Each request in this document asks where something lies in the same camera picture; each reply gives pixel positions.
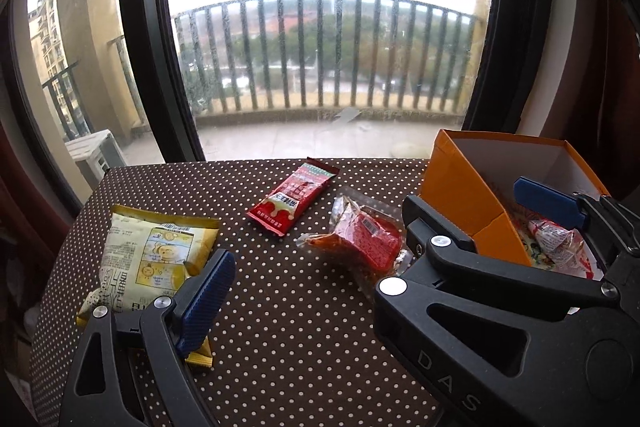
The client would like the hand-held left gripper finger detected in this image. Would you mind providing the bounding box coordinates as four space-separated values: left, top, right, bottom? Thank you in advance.
59 248 237 427

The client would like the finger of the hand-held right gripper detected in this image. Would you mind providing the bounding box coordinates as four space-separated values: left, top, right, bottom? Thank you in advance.
374 194 625 427
514 176 640 279

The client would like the red puffed snack bag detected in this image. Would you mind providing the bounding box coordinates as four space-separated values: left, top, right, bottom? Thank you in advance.
526 215 587 266

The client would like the orange cardboard box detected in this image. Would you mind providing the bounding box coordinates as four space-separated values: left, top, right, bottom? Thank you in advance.
419 128 613 280

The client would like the pale yellow snack bag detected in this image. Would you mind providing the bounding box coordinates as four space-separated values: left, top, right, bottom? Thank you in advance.
75 204 222 369

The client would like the white and orange snack packet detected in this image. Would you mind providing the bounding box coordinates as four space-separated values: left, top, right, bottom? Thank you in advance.
517 227 551 269

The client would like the clear packet of red food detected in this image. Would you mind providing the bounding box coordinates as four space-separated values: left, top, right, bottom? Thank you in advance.
296 187 415 294

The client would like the brown polka dot tablecloth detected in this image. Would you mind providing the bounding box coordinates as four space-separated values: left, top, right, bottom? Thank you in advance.
27 157 451 427

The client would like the long red snack bar packet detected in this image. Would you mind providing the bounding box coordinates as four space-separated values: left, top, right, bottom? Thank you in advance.
246 158 341 238

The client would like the brown curtain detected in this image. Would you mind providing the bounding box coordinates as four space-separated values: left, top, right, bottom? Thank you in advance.
515 0 640 208
0 122 76 258

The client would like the white air conditioner unit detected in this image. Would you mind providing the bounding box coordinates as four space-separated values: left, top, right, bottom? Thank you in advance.
65 129 127 188

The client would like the short balcony railing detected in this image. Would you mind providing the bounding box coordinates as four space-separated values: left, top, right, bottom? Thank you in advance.
42 61 93 142

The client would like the apartment building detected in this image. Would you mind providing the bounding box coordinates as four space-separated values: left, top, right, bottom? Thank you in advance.
27 0 68 80

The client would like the black window frame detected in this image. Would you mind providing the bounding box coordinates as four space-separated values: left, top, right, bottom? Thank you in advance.
117 0 556 165

